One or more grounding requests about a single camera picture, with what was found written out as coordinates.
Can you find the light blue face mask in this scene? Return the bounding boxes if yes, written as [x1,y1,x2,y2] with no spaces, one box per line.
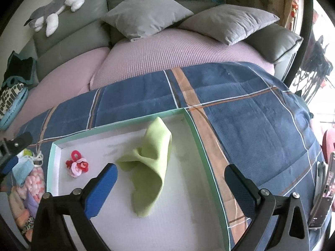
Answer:
[12,149,44,186]

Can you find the red pink hair ties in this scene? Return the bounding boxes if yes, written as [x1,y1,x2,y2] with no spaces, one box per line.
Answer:
[65,150,89,179]

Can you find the pink white fluffy sock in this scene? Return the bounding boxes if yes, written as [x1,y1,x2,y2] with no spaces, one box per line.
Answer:
[9,167,46,219]

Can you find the green cloth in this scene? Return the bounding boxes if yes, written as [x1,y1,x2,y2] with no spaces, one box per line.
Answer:
[116,117,172,218]

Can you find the leopard print scrunchie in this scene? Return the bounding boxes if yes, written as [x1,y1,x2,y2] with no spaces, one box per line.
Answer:
[21,215,35,235]

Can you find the black white patterned cushion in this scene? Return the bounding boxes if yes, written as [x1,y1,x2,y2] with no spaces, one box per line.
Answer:
[1,83,28,131]

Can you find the mint green shallow tray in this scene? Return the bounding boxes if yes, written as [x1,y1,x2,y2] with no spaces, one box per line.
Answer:
[46,109,231,250]

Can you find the dark teal clothing pile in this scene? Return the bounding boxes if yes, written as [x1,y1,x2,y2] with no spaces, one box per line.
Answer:
[2,50,36,88]

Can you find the blue plaid blanket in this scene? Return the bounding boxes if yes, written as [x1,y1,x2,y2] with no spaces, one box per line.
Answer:
[19,62,324,244]

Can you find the smartphone on stand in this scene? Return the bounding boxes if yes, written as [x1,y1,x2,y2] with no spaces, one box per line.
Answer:
[308,151,334,230]

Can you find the pink sofa seat cover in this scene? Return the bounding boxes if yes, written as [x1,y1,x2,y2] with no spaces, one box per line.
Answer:
[1,28,275,138]

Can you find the grey sofa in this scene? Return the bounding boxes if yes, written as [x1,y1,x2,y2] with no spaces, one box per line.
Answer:
[21,0,303,80]

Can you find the grey white plush dog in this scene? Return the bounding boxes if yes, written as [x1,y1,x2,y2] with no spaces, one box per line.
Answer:
[24,0,85,37]

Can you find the grey pillow right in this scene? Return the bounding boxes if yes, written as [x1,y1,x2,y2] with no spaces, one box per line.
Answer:
[179,5,280,46]

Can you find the grey pillow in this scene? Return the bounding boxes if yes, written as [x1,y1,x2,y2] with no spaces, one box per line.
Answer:
[102,0,194,41]
[179,5,280,46]

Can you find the grey pillow left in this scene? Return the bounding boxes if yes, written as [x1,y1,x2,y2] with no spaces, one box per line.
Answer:
[102,0,194,41]

